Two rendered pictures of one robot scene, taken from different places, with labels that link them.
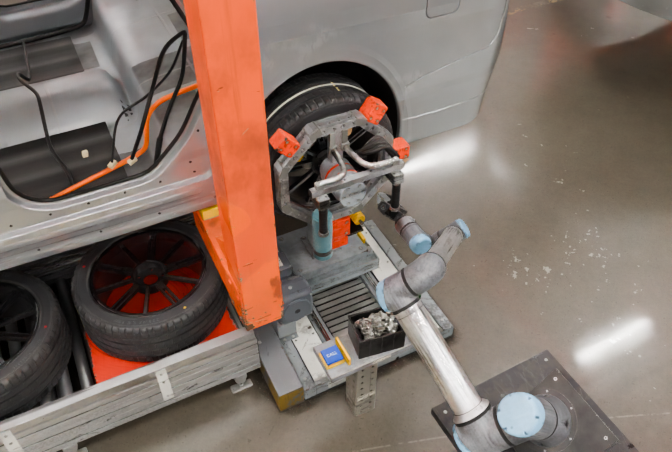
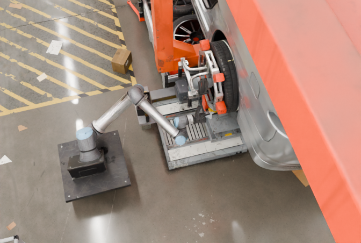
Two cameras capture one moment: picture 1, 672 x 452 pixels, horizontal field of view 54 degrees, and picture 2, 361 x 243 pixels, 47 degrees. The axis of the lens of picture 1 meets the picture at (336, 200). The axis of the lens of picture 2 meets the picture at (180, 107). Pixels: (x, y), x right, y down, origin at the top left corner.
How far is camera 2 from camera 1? 3.54 m
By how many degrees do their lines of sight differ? 61
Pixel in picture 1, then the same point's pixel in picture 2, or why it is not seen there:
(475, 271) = (207, 195)
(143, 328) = not seen: hidden behind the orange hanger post
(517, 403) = (86, 130)
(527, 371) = (122, 171)
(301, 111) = (215, 46)
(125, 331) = not seen: hidden behind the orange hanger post
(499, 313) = (177, 197)
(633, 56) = not seen: outside the picture
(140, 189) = (201, 9)
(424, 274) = (131, 92)
